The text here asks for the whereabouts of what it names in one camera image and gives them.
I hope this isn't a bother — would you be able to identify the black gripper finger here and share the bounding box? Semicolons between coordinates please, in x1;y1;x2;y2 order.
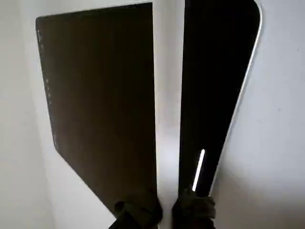
108;199;164;229
171;187;216;229

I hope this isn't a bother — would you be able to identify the white apple pencil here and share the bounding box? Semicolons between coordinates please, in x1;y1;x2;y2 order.
152;0;186;229

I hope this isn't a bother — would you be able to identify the black ipad tablet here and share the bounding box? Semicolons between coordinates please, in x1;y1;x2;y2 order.
35;0;263;229

